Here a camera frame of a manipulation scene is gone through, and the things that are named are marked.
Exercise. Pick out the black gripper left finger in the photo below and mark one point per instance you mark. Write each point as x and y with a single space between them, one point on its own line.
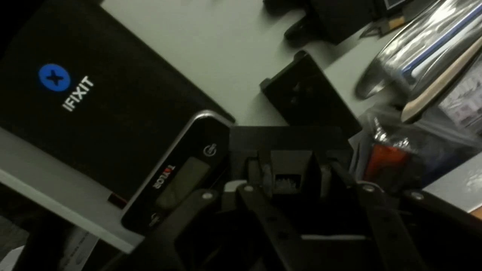
227 236

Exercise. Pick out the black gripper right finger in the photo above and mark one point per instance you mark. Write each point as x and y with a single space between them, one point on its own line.
382 236

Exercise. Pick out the black digital scale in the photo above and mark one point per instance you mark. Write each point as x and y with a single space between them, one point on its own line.
175 182

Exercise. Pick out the red item in bag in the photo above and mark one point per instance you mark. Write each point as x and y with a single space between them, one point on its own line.
386 160

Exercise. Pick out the black iFixit case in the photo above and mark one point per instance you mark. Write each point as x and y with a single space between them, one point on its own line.
100 130

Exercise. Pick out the clear plastic bags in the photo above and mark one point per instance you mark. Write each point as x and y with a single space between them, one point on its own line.
438 46

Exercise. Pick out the black plastic part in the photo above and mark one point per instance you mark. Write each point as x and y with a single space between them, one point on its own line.
337 17

